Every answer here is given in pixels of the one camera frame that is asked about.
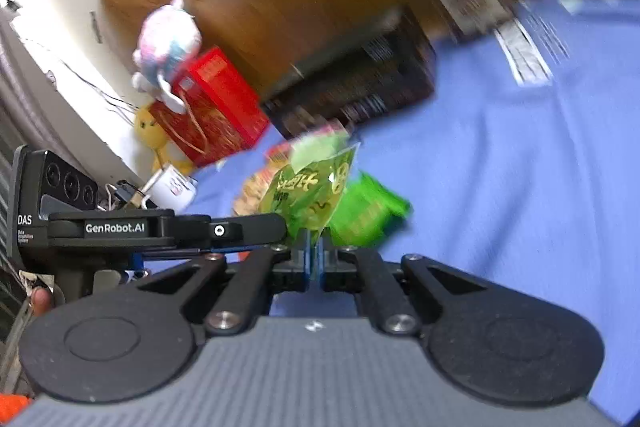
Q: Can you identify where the person's left hand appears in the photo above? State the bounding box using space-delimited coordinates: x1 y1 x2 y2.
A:
30 286 56 319

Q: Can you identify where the pink plush toy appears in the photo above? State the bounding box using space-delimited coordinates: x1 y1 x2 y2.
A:
131 0 203 112

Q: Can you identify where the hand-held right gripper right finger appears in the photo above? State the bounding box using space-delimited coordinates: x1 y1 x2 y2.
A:
318 229 493 337

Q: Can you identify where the translucent green snack packet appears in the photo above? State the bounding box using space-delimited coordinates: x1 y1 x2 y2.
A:
257 142 362 248

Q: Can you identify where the orange cloth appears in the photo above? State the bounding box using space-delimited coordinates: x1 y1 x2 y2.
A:
0 393 32 414

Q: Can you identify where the black printed box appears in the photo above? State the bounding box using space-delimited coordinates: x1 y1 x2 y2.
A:
260 6 437 134

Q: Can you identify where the thin black cable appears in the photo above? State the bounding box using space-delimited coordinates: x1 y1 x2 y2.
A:
20 36 138 114

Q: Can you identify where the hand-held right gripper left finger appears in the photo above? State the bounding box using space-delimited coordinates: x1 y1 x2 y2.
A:
132 229 312 338

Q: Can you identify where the white mug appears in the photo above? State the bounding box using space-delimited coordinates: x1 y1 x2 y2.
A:
147 164 199 210

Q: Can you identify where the bright green snack packet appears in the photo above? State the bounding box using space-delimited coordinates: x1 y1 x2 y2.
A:
327 172 413 249

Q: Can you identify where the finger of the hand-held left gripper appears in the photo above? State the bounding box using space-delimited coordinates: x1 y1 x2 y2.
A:
170 213 289 254

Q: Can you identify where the blue printed blanket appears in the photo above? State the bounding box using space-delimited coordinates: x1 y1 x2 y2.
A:
189 0 640 424

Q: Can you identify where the yellow plush toy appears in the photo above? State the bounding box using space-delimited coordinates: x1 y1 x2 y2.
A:
134 104 194 175

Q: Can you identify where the beige snack packet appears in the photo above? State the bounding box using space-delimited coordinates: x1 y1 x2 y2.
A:
232 143 296 218

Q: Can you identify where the red gift box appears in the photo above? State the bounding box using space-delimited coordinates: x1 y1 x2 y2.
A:
149 47 271 168

